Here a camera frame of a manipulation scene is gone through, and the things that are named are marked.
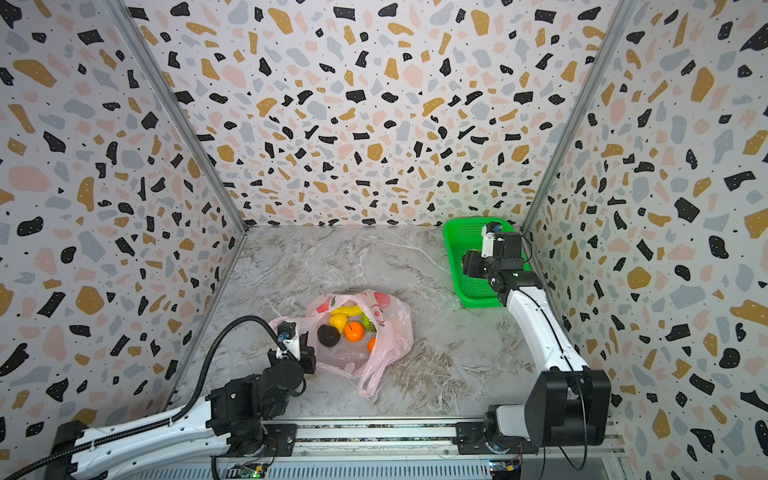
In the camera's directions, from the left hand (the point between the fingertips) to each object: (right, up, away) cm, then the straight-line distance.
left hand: (310, 331), depth 75 cm
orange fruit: (+9, -4, +14) cm, 17 cm away
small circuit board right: (+48, -32, -3) cm, 58 cm away
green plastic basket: (+48, +27, +49) cm, 74 cm away
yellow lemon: (+4, -1, +15) cm, 16 cm away
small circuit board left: (-13, -31, -5) cm, 34 cm away
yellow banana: (+6, +2, +20) cm, 21 cm away
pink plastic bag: (+20, +1, +9) cm, 22 cm away
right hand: (+42, +20, +9) cm, 47 cm away
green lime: (+13, -2, +14) cm, 19 cm away
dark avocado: (+1, -4, +12) cm, 13 cm away
